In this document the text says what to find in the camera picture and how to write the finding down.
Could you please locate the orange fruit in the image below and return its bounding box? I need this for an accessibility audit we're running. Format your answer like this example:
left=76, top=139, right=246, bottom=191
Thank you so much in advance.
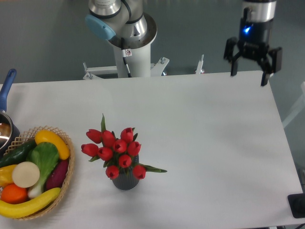
left=0, top=184, right=28, bottom=204

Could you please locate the green cucumber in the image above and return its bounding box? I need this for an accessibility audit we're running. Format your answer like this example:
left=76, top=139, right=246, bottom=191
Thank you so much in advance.
left=0, top=140, right=36, bottom=167

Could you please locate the green bok choy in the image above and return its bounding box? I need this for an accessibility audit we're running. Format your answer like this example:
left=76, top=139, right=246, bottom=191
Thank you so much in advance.
left=27, top=142, right=59, bottom=199

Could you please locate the beige round radish slice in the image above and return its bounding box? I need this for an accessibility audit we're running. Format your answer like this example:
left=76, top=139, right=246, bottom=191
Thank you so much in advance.
left=12, top=161, right=40, bottom=188

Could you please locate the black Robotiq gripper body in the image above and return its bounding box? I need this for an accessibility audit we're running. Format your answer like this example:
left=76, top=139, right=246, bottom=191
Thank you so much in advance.
left=236, top=0, right=277, bottom=62

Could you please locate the red tulip bouquet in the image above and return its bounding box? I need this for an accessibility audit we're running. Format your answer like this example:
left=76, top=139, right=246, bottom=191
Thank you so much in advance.
left=81, top=116, right=167, bottom=180

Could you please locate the yellow bell pepper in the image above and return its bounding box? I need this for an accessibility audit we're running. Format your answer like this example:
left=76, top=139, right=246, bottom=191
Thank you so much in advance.
left=0, top=165, right=17, bottom=187

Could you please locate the purple sweet potato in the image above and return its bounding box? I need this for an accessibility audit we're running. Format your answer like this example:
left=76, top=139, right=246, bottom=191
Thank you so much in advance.
left=45, top=160, right=69, bottom=190

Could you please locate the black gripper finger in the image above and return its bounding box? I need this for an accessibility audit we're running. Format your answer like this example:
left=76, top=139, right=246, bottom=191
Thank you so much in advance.
left=224, top=37, right=241, bottom=76
left=258, top=47, right=283, bottom=86

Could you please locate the blue handled steel saucepan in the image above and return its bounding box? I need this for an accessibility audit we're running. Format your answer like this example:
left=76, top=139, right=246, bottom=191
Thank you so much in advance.
left=0, top=69, right=20, bottom=158

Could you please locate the dark grey ribbed vase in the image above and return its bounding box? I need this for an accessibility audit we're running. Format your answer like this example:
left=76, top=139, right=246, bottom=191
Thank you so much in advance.
left=112, top=156, right=139, bottom=190

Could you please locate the black device at table edge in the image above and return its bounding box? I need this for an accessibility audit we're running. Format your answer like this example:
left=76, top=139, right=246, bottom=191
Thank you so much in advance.
left=287, top=193, right=305, bottom=219

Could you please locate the white frame at right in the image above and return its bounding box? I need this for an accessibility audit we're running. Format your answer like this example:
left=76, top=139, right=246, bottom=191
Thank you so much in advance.
left=282, top=82, right=305, bottom=128

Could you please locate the black pedestal cable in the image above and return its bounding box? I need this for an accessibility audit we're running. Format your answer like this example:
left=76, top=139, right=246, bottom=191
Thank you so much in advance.
left=120, top=37, right=132, bottom=78

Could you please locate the woven wicker basket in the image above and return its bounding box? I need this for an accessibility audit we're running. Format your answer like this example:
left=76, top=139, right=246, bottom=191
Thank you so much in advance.
left=0, top=126, right=75, bottom=220

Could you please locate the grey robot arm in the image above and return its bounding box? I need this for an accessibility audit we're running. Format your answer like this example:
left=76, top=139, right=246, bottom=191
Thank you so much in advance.
left=84, top=0, right=283, bottom=86

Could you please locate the yellow banana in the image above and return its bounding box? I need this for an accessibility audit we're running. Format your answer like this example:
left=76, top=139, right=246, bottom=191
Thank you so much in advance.
left=0, top=187, right=61, bottom=219

